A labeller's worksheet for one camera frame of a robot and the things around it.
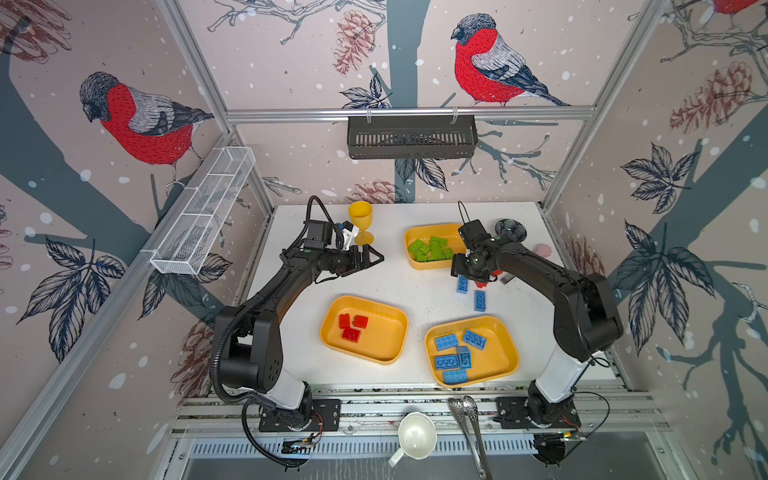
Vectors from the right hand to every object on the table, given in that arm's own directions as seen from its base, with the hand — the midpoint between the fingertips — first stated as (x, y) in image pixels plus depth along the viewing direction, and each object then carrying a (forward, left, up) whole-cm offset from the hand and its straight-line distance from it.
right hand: (459, 275), depth 93 cm
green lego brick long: (+13, +12, -5) cm, 19 cm away
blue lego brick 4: (-6, -7, -5) cm, 10 cm away
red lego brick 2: (-14, +31, -5) cm, 34 cm away
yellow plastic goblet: (+19, +33, +8) cm, 39 cm away
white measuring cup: (-43, +13, -5) cm, 45 cm away
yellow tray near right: (-23, -10, -8) cm, 26 cm away
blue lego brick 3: (0, -2, -6) cm, 6 cm away
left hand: (-4, +26, +12) cm, 29 cm away
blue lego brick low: (-29, +4, -6) cm, 30 cm away
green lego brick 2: (+13, +2, -5) cm, 14 cm away
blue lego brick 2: (-25, +5, -6) cm, 26 cm away
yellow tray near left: (-17, +29, -5) cm, 34 cm away
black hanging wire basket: (+43, +16, +22) cm, 51 cm away
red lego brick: (-19, +33, -4) cm, 38 cm away
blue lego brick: (-20, +5, -4) cm, 21 cm away
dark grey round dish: (+24, -23, -4) cm, 33 cm away
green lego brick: (+16, +6, -4) cm, 18 cm away
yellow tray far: (+21, +12, -4) cm, 24 cm away
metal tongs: (-38, +2, 0) cm, 38 cm away
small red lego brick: (-14, +36, -5) cm, 39 cm away
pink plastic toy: (+15, -32, -5) cm, 35 cm away
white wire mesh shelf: (+1, +72, +27) cm, 76 cm away
